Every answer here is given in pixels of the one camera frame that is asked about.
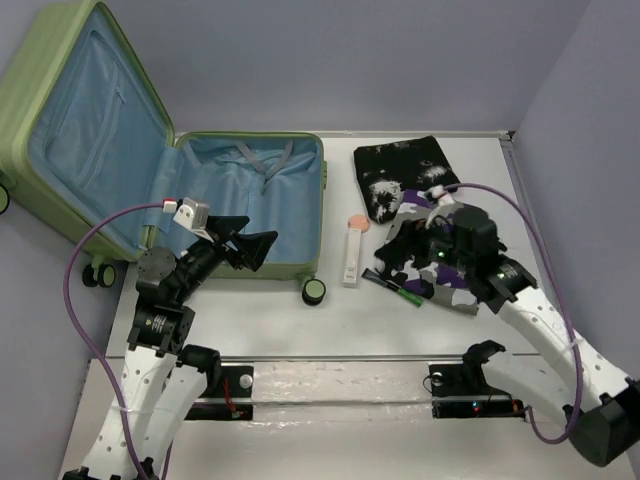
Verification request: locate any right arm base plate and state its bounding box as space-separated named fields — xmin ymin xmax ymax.
xmin=423 ymin=363 xmax=526 ymax=420

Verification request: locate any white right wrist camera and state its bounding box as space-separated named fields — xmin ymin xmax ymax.
xmin=426 ymin=185 xmax=456 ymax=226

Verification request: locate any black white tie-dye shirt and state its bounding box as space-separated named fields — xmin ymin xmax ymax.
xmin=353 ymin=136 xmax=459 ymax=224

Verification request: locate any green black tube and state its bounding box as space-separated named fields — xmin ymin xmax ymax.
xmin=361 ymin=268 xmax=423 ymax=307

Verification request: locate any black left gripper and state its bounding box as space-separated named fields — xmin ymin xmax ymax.
xmin=175 ymin=213 xmax=278 ymax=300

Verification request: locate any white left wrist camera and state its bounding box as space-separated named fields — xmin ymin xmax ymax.
xmin=173 ymin=197 xmax=211 ymax=240

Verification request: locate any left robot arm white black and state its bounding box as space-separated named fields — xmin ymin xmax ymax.
xmin=64 ymin=205 xmax=278 ymax=479

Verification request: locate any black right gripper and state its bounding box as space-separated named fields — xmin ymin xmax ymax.
xmin=376 ymin=211 xmax=475 ymax=272

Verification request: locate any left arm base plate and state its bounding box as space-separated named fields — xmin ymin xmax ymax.
xmin=185 ymin=364 xmax=254 ymax=422

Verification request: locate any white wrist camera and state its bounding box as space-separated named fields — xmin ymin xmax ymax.
xmin=173 ymin=197 xmax=211 ymax=240
xmin=426 ymin=185 xmax=456 ymax=226

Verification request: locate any round peach compact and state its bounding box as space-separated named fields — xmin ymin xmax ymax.
xmin=348 ymin=214 xmax=370 ymax=233

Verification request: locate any green hard-shell suitcase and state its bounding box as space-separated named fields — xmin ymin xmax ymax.
xmin=1 ymin=1 xmax=327 ymax=287

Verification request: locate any purple camouflage garment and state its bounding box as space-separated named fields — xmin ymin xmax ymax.
xmin=374 ymin=190 xmax=479 ymax=316

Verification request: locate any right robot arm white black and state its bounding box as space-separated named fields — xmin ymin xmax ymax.
xmin=403 ymin=205 xmax=639 ymax=467

